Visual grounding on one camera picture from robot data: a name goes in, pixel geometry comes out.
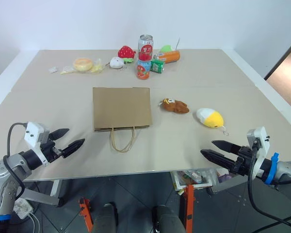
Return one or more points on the dark rounded shape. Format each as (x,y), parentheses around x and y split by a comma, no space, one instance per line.
(105,221)
(167,221)

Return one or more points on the orange metal stand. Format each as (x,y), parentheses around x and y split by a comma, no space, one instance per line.
(189,208)
(85,213)

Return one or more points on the red strawberry plush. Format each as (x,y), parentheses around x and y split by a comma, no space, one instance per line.
(126,52)

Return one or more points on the brown plush bear toy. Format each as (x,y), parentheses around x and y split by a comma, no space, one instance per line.
(175,106)

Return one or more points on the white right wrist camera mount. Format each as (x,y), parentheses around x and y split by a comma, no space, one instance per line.
(262,143)

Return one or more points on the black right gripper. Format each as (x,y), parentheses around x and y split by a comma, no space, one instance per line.
(244,162)

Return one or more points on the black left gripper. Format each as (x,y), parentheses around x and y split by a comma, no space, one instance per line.
(49,151)

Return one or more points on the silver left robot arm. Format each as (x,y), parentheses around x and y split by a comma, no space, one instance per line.
(4,174)

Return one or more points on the donut in plastic wrap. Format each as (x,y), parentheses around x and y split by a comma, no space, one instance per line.
(98,68)

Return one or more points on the short red blue drink can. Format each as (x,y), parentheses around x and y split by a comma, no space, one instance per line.
(143,70)

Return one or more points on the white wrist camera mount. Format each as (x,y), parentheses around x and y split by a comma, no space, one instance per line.
(262,143)
(32,136)

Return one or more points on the white table frame leg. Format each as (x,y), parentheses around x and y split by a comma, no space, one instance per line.
(41,196)

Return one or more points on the clear box of snacks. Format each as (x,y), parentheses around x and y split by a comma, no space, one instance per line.
(196,178)

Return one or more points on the white round plush toy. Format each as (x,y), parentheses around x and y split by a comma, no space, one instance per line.
(117,63)

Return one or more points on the toy donut bread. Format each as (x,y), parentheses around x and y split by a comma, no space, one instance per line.
(82,64)

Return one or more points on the small white crumpled packet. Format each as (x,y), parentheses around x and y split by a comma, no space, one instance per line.
(52,70)

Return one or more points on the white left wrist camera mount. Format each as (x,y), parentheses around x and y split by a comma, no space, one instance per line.
(32,136)

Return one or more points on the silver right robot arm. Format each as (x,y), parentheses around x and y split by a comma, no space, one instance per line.
(287,172)

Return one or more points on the tall red silver drink can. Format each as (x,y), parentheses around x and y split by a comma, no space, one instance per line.
(145,49)

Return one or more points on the white power strip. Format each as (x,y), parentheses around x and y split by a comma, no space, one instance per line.
(21,208)

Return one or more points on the yellow white plush toy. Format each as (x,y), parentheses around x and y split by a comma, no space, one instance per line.
(212,117)

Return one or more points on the brown paper bag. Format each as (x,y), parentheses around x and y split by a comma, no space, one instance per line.
(121,109)

